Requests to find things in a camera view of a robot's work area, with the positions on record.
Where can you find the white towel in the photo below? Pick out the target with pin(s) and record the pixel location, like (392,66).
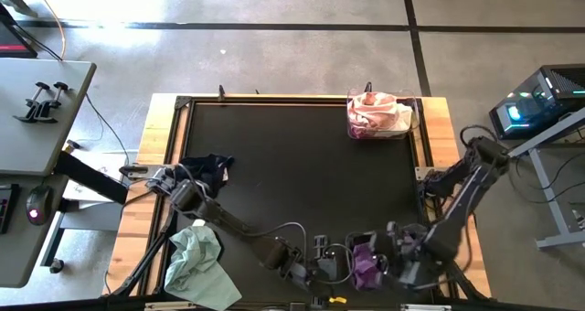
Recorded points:
(404,123)

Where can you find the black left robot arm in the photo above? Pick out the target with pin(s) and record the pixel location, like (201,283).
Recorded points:
(228,221)

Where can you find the black keyboard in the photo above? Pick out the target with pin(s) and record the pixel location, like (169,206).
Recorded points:
(7,208)

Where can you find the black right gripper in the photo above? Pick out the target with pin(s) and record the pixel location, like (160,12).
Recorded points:
(409,256)

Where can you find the magenta towel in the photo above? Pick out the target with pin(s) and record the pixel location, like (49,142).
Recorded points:
(356,135)

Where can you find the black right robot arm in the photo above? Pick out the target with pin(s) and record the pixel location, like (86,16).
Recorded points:
(450,231)

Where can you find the purple towel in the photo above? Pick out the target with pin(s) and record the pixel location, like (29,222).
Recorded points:
(365,267)

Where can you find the light pink towel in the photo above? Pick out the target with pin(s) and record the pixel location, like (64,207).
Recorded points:
(375,114)

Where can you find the black computer mouse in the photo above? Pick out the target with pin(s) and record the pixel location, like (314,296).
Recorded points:
(39,203)

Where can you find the silver metal mounting plate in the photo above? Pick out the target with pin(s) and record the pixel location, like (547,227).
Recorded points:
(424,173)

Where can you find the clear plastic basket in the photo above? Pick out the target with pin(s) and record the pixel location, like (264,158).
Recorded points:
(349,96)
(397,295)

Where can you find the black computer tower with lights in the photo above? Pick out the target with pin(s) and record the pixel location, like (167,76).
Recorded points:
(530,105)

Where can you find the grey desk with mouse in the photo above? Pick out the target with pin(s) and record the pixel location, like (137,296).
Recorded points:
(18,256)

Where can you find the grey desk with clamps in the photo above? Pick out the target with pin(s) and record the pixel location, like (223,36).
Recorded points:
(36,137)

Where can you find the dark navy towel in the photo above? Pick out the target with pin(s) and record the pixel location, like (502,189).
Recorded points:
(208,169)

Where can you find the mint green towel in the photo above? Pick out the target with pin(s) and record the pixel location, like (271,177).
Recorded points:
(196,270)

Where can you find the black mounting bar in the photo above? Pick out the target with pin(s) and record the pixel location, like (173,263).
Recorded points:
(91,178)

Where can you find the grey metal-legged desk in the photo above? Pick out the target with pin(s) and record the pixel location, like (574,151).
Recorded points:
(544,183)

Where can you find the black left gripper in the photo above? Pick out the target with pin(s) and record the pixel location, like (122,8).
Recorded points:
(326,270)

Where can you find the black desk clamp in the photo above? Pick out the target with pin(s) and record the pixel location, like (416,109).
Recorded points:
(52,103)
(29,110)

